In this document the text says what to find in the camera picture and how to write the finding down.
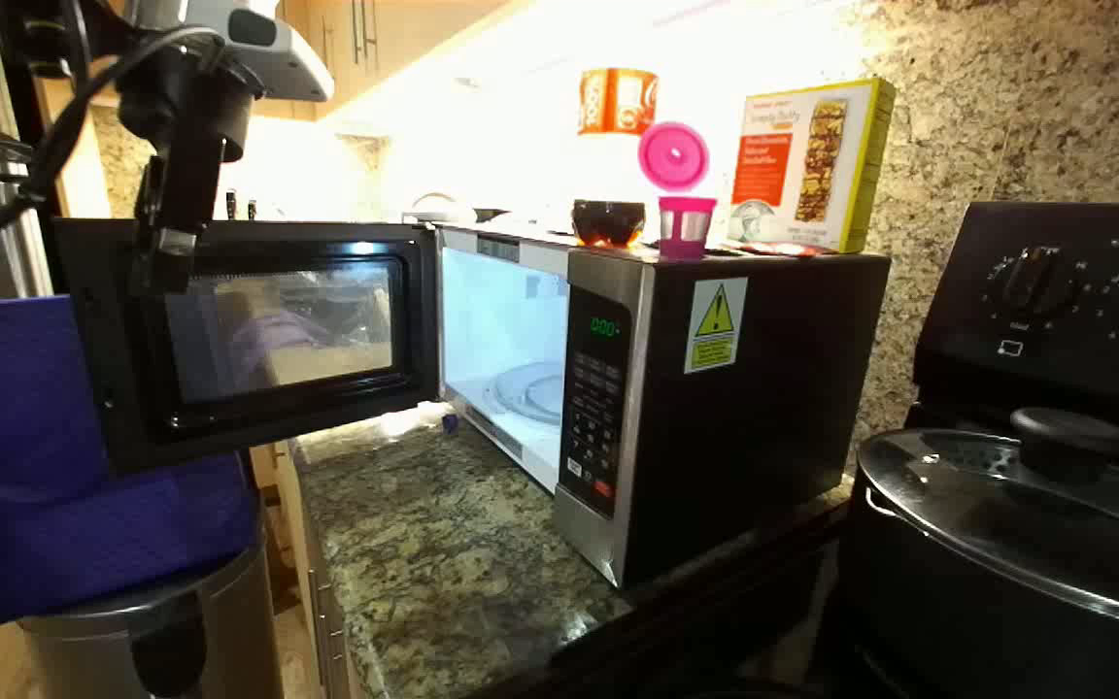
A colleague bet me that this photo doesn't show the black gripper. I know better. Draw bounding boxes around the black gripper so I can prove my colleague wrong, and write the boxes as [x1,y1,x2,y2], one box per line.
[129,121,242,301]

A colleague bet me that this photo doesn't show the black stainless microwave oven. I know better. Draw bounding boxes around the black stainless microwave oven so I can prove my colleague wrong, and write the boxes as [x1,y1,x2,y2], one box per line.
[50,215,443,478]

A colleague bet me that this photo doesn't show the black stainless microwave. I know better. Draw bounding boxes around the black stainless microwave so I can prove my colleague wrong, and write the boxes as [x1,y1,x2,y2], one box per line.
[432,219,895,594]

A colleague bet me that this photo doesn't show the blue insulated bag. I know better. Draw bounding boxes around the blue insulated bag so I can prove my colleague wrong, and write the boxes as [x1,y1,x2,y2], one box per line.
[0,291,264,641]

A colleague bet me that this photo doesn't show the wooden kitchen cabinet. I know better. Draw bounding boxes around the wooden kitchen cabinet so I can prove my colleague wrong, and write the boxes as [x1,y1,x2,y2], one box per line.
[250,0,513,126]

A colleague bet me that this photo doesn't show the stainless steel trash can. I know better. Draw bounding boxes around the stainless steel trash can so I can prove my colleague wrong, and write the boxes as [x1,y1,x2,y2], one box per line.
[10,539,289,699]

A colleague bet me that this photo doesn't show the small black cup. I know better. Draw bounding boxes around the small black cup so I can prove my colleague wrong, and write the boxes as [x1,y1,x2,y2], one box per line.
[566,194,654,254]

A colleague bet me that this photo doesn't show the orange white container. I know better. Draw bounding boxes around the orange white container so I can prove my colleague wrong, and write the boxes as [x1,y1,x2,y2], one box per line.
[574,68,663,141]

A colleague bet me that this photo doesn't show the pink reusable coffee filter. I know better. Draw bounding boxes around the pink reusable coffee filter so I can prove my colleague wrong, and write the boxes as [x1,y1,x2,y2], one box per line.
[632,118,724,263]

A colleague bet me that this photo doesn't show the granola bar box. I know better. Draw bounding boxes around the granola bar box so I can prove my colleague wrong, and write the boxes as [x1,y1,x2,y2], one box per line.
[725,75,900,259]

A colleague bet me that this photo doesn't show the black cooking pot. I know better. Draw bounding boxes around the black cooking pot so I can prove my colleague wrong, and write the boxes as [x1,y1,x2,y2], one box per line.
[831,430,1119,699]

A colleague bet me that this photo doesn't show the black stove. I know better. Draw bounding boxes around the black stove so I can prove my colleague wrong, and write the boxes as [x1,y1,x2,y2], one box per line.
[826,197,1119,699]

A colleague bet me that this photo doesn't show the black pot with lid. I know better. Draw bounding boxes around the black pot with lid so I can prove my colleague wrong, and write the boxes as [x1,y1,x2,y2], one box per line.
[852,405,1119,641]

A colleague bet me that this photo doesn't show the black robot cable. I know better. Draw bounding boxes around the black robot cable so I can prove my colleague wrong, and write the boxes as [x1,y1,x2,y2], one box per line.
[0,20,233,250]

